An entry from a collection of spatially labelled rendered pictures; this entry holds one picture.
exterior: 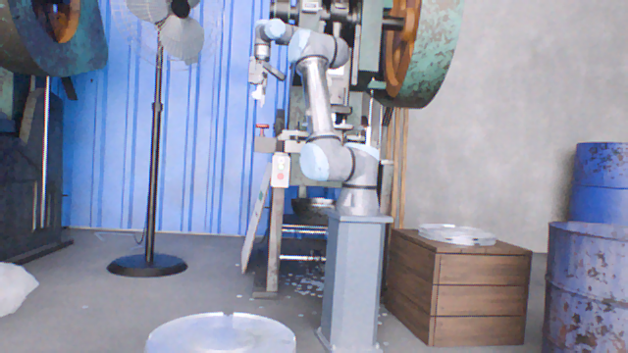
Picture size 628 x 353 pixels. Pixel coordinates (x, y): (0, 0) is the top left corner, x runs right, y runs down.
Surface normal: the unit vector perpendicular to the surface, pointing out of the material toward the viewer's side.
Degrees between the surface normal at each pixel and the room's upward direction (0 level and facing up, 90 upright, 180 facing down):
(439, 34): 112
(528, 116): 90
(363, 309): 90
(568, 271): 92
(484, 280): 90
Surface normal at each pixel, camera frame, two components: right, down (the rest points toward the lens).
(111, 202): 0.11, 0.06
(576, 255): -0.94, -0.01
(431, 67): 0.04, 0.69
